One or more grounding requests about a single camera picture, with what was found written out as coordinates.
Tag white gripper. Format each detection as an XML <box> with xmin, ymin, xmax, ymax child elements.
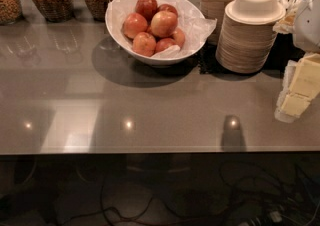
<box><xmin>274</xmin><ymin>53</ymin><xmax>320</xmax><ymax>123</ymax></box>

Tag red-yellow apple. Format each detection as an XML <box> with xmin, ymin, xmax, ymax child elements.
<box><xmin>151</xmin><ymin>11</ymin><xmax>178</xmax><ymax>38</ymax></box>

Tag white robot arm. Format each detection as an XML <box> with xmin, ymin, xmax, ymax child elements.
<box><xmin>274</xmin><ymin>0</ymin><xmax>320</xmax><ymax>123</ymax></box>

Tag white paper bowl liner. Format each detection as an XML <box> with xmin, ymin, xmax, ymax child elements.
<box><xmin>105</xmin><ymin>0</ymin><xmax>218</xmax><ymax>60</ymax></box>

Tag right small red apple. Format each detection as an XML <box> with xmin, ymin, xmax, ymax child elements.
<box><xmin>172</xmin><ymin>27</ymin><xmax>185</xmax><ymax>48</ymax></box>

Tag front middle red apple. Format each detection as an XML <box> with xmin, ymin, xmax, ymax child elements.
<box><xmin>155</xmin><ymin>38</ymin><xmax>176</xmax><ymax>53</ymax></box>

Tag back right red apple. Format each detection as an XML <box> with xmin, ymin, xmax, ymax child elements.
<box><xmin>157</xmin><ymin>3</ymin><xmax>178</xmax><ymax>17</ymax></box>

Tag front left red apple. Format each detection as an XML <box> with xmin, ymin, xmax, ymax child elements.
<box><xmin>132</xmin><ymin>32</ymin><xmax>156</xmax><ymax>57</ymax></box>

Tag dark red top apple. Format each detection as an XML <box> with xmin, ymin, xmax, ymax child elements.
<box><xmin>135</xmin><ymin>0</ymin><xmax>158</xmax><ymax>21</ymax></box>

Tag white ceramic bowl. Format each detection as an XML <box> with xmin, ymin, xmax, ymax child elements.
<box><xmin>104</xmin><ymin>0</ymin><xmax>208</xmax><ymax>68</ymax></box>

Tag front stack paper bowls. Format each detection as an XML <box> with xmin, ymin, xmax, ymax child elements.
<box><xmin>215</xmin><ymin>0</ymin><xmax>286</xmax><ymax>74</ymax></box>

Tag black mesh mat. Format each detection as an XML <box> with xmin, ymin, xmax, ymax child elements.
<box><xmin>197</xmin><ymin>43</ymin><xmax>230</xmax><ymax>74</ymax></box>

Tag left glass cereal jar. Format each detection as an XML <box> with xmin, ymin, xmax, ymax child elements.
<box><xmin>0</xmin><ymin>0</ymin><xmax>22</xmax><ymax>25</ymax></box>

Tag black cables on floor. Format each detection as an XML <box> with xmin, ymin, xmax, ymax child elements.
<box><xmin>56</xmin><ymin>159</ymin><xmax>320</xmax><ymax>226</ymax></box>

